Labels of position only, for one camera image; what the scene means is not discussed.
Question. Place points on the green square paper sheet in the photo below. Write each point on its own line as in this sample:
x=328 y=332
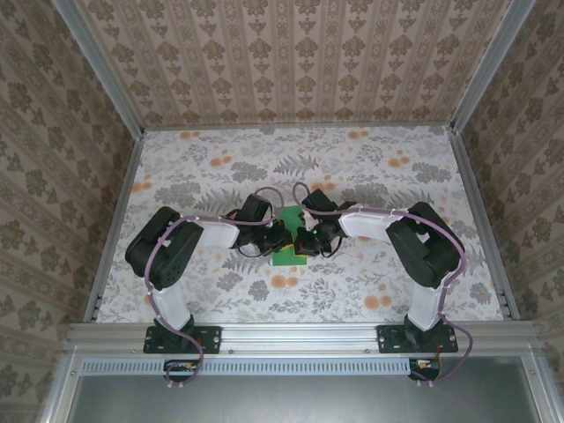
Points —
x=286 y=261

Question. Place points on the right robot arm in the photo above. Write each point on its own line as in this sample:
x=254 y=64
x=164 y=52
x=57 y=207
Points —
x=427 y=247

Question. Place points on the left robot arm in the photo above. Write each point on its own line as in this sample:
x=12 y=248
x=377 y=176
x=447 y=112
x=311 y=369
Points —
x=163 y=247

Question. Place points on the grey metal sheet panel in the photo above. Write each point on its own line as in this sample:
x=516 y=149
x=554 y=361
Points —
x=299 y=401

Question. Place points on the floral patterned table cover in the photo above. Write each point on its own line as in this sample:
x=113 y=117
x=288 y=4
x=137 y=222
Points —
x=282 y=299

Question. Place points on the aluminium mounting beam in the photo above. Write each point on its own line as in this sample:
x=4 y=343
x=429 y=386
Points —
x=299 y=337

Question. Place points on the black connector board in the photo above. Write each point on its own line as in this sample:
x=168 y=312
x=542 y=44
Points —
x=180 y=366
x=425 y=365

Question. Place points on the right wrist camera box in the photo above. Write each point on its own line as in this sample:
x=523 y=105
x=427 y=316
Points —
x=304 y=216

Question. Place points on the aluminium table end rail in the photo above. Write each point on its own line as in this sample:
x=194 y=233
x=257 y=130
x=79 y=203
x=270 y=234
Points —
x=299 y=127

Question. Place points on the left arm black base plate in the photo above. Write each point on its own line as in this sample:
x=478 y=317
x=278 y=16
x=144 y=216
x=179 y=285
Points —
x=211 y=339

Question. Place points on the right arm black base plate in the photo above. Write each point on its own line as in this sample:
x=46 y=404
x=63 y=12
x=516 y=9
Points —
x=388 y=339

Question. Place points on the aluminium table side rail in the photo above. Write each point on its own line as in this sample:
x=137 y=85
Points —
x=480 y=211
x=116 y=220

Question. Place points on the aluminium corner post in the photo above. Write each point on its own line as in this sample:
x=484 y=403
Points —
x=489 y=66
x=101 y=70

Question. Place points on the aluminium outer frame rail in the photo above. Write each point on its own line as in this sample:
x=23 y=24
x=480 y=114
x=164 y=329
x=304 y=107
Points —
x=57 y=388
x=544 y=388

